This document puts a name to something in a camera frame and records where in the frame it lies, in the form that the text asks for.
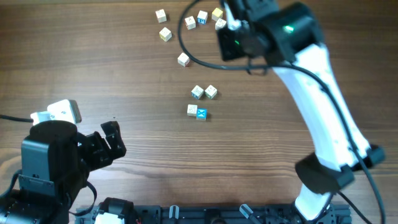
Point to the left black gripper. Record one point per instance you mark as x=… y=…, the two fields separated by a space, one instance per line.
x=104 y=155

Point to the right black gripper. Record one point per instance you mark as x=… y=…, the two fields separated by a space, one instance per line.
x=226 y=53

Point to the wooden block green picture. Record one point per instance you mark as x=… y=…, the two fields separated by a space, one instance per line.
x=211 y=92

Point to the wooden block blue Y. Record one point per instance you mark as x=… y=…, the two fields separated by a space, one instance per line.
x=197 y=92

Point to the plain wooden block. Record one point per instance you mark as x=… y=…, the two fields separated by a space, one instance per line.
x=192 y=110

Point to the blue X wooden block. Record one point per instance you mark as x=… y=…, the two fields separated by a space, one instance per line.
x=201 y=114

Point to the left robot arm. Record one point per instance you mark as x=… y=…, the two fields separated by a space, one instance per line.
x=56 y=163

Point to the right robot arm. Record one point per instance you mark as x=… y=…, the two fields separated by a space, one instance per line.
x=292 y=44

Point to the wooden block green side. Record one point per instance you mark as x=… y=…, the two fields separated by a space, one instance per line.
x=220 y=23

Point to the yellow top wooden block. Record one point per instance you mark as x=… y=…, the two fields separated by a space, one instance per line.
x=217 y=14

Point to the wooden block blue side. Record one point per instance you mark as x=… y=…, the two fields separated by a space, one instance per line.
x=202 y=17

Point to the wooden block red letter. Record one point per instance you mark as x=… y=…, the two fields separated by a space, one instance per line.
x=190 y=22

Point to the wooden block red side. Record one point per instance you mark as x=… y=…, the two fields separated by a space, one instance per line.
x=183 y=59

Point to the wooden block yellow side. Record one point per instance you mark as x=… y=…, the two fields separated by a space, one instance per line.
x=165 y=34

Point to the wooden block top left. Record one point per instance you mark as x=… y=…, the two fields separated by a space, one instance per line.
x=161 y=16

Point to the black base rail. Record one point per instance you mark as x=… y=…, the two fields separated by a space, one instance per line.
x=114 y=210

